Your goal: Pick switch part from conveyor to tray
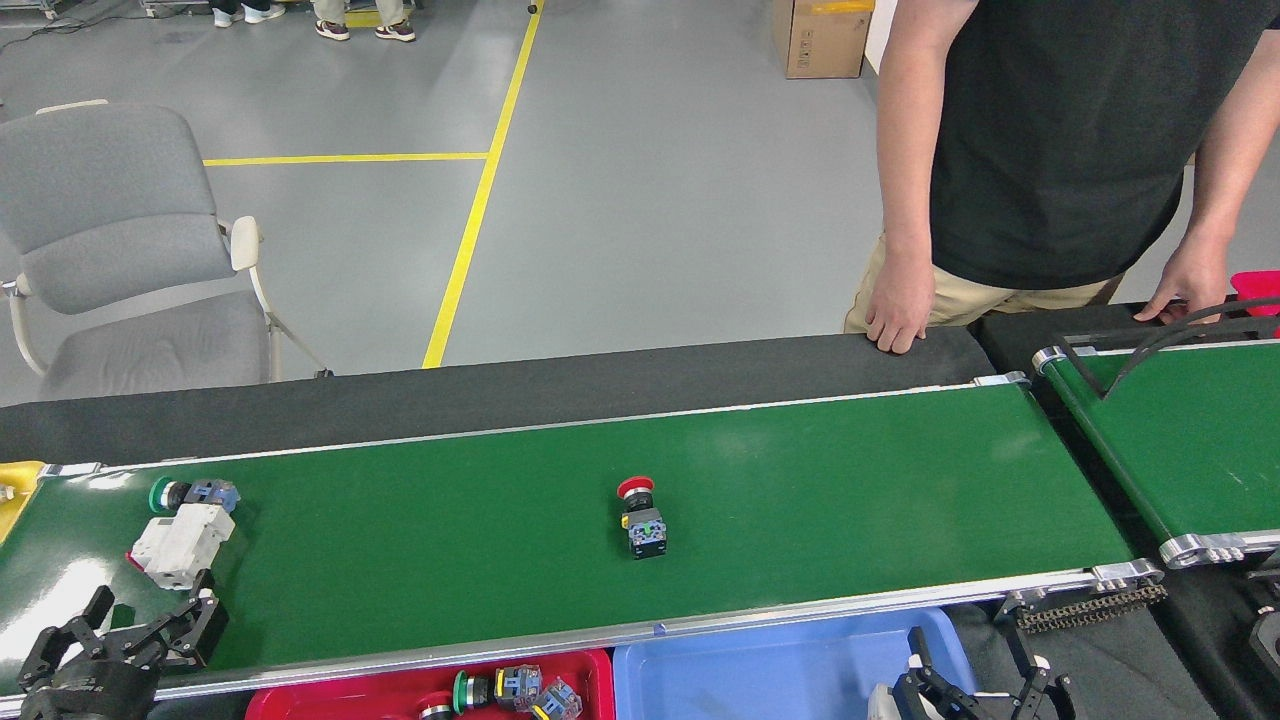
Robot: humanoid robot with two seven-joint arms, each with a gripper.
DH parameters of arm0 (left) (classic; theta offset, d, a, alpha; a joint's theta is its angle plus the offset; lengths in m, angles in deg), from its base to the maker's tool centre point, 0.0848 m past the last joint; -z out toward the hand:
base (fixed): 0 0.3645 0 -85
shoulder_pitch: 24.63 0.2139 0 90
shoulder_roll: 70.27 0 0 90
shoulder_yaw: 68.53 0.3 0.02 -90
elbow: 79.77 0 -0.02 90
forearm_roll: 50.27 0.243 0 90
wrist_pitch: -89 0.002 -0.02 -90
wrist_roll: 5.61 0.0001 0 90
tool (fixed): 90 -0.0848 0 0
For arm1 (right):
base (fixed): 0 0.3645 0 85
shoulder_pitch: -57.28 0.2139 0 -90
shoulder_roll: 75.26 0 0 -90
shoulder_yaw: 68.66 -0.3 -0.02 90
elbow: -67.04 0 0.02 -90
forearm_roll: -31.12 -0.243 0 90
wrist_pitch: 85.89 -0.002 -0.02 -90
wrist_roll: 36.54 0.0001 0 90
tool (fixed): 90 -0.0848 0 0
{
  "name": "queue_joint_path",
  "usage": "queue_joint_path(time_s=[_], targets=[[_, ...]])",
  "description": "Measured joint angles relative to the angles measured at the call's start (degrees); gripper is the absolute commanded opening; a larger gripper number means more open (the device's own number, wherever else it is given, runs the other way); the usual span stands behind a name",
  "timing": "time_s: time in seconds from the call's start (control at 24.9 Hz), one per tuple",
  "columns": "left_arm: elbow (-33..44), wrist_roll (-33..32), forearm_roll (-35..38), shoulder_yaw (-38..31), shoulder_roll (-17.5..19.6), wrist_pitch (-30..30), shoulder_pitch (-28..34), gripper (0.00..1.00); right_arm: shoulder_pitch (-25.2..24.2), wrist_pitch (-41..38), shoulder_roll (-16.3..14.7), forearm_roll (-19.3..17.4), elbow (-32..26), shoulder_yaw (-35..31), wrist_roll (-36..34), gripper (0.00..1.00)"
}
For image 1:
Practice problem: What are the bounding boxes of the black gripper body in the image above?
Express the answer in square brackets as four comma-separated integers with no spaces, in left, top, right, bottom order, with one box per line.
[18,658,163,720]

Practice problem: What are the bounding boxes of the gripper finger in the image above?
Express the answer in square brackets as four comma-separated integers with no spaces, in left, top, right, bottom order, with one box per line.
[1003,622,1078,720]
[110,568,232,673]
[890,626,979,720]
[17,584,117,691]

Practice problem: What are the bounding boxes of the green mushroom push button switch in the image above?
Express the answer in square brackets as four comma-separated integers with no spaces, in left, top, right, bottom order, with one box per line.
[148,476,242,516]
[452,664,544,714]
[530,677,584,720]

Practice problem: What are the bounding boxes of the yellow plastic tray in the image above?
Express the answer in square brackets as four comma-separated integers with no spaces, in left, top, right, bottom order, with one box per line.
[0,460,46,546]

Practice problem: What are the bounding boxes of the red plastic tray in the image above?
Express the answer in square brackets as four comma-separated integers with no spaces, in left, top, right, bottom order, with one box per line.
[245,648,616,720]

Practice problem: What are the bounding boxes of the blue plastic tray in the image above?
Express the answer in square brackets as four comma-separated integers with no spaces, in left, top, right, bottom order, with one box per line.
[612,607,979,720]

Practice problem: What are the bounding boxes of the green conveyor belt, long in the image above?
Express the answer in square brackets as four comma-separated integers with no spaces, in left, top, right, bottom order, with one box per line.
[0,372,1166,706]

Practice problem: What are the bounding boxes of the green conveyor belt, short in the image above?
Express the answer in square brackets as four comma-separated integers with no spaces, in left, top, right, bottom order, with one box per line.
[1033,338,1280,569]

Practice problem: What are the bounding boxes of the person's right hand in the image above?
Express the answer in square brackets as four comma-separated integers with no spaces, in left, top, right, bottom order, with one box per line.
[865,250,938,355]

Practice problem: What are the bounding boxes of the person's left hand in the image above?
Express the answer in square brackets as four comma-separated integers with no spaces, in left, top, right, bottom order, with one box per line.
[1135,235,1231,326]

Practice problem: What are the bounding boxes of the grey office chair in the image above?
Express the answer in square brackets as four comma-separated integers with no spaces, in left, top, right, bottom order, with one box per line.
[0,98,334,403]

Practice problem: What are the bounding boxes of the red plastic bin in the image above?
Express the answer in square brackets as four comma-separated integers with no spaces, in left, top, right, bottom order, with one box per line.
[1230,270,1280,317]

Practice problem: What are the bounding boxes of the person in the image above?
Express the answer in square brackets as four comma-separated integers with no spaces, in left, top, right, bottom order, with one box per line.
[843,0,1280,355]

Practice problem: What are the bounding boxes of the distant person's feet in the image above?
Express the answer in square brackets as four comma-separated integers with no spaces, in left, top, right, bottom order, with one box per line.
[208,0,288,27]
[311,0,418,43]

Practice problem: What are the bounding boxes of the cardboard box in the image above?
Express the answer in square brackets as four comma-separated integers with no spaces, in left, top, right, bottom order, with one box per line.
[772,0,876,79]

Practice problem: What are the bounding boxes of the black conveyor guide frame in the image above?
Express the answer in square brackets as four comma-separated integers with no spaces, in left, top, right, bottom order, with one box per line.
[1060,298,1280,399]

